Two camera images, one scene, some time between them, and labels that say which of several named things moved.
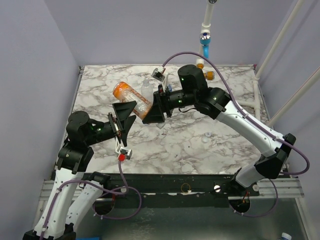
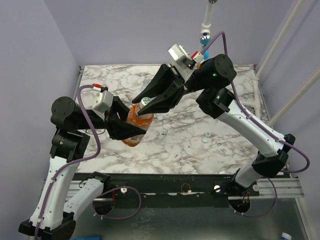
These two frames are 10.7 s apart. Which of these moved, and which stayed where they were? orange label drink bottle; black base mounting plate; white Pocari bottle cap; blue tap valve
Moved: orange label drink bottle
Stayed: white Pocari bottle cap; blue tap valve; black base mounting plate
